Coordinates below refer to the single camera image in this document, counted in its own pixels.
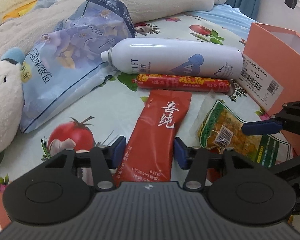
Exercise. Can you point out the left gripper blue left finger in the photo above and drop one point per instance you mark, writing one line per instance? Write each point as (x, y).
(103, 159)

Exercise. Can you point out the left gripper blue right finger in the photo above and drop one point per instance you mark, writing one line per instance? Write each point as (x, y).
(195, 160)

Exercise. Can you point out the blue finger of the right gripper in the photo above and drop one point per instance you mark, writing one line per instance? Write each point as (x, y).
(261, 127)

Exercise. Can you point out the red sachet packet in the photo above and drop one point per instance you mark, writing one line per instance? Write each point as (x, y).
(149, 153)

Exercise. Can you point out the orange box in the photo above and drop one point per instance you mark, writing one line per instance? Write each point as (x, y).
(271, 76)

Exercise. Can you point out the red sausage stick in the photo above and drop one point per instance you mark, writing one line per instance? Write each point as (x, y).
(183, 83)

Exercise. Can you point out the white spray bottle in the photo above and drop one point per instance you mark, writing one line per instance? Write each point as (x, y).
(175, 57)

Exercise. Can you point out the blue tissue pack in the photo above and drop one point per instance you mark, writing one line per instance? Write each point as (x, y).
(66, 64)

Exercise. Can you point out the blue star bedsheet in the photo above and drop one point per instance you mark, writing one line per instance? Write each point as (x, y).
(227, 17)

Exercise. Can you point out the white blue plush toy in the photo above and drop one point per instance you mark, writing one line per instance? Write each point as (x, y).
(11, 95)

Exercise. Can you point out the yellow pillow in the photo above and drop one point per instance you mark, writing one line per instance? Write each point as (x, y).
(19, 11)

